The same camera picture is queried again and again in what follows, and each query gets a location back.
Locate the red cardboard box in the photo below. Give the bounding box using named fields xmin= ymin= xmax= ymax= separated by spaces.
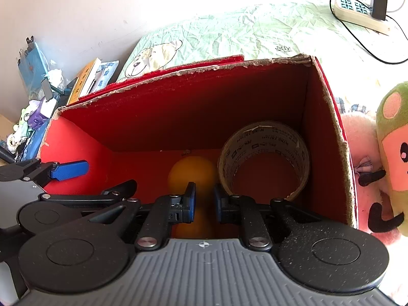
xmin=36 ymin=54 xmax=359 ymax=239

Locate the black charger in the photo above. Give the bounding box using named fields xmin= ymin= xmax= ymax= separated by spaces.
xmin=370 ymin=0 xmax=388 ymax=21

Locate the black charger cable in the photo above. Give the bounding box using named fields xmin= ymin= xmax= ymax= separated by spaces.
xmin=329 ymin=0 xmax=408 ymax=64

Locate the black phone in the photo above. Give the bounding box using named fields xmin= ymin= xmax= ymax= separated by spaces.
xmin=63 ymin=77 xmax=79 ymax=97

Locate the blue white packet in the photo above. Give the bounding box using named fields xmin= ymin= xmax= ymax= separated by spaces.
xmin=96 ymin=60 xmax=119 ymax=90

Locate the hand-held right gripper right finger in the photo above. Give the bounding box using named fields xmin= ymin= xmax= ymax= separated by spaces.
xmin=213 ymin=183 xmax=322 ymax=252

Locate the orange gourd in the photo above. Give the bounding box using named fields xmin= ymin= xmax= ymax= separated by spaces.
xmin=167 ymin=156 xmax=220 ymax=239

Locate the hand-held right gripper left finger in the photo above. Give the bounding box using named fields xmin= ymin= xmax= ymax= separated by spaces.
xmin=89 ymin=182 xmax=196 ymax=252

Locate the white power strip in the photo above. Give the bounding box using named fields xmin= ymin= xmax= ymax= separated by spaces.
xmin=333 ymin=0 xmax=391 ymax=35

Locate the green frog toy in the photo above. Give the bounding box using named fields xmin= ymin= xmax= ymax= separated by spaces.
xmin=13 ymin=108 xmax=32 ymax=134

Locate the purple tissue pack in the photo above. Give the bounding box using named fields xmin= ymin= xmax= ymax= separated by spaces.
xmin=29 ymin=100 xmax=53 ymax=128

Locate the small black stand mirror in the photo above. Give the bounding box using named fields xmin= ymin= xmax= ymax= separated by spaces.
xmin=41 ymin=78 xmax=55 ymax=101

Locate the pink plush toy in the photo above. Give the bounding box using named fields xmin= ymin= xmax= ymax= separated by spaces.
xmin=339 ymin=111 xmax=408 ymax=256

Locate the yellow book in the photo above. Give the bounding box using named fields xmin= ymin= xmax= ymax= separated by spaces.
xmin=65 ymin=58 xmax=103 ymax=106

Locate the blue pencil case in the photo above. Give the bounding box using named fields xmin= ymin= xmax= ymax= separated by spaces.
xmin=25 ymin=119 xmax=51 ymax=160

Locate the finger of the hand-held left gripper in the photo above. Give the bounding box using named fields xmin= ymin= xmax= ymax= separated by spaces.
xmin=0 ymin=158 xmax=89 ymax=187
xmin=40 ymin=179 xmax=138 ymax=206

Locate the printed packing tape roll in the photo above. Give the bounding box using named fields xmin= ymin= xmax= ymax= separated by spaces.
xmin=217 ymin=121 xmax=310 ymax=202

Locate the green plush toy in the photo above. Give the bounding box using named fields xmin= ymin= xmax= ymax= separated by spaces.
xmin=359 ymin=81 xmax=408 ymax=234

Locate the blue paper bag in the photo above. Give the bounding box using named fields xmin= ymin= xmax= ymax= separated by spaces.
xmin=17 ymin=36 xmax=50 ymax=86

